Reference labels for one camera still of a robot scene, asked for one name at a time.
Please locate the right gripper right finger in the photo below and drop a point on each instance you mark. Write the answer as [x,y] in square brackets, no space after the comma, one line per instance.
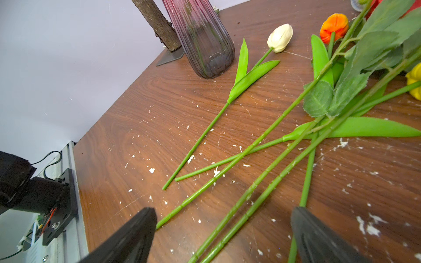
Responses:
[317,243]

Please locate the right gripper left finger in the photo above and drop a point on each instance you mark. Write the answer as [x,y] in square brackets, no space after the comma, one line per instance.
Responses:
[130,244]

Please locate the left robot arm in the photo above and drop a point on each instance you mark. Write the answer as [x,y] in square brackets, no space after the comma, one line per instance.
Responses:
[20,190]

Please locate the white rose small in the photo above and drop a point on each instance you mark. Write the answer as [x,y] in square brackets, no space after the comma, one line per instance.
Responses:
[255,14]

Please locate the red rose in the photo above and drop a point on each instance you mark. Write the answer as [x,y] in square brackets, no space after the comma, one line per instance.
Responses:
[348,88]

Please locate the left red glass vase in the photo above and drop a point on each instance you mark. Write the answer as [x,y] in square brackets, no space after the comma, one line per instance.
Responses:
[207,44]

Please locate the pink blossom artificial tree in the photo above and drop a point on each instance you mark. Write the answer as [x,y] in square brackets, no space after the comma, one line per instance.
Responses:
[160,25]

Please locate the orange tulip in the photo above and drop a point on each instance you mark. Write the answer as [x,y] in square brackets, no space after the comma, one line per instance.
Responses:
[336,23]

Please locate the aluminium mounting rail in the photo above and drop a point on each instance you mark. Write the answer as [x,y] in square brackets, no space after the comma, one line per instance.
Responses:
[71,245]

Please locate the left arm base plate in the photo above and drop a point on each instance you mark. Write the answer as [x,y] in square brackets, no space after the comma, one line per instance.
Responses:
[64,211]

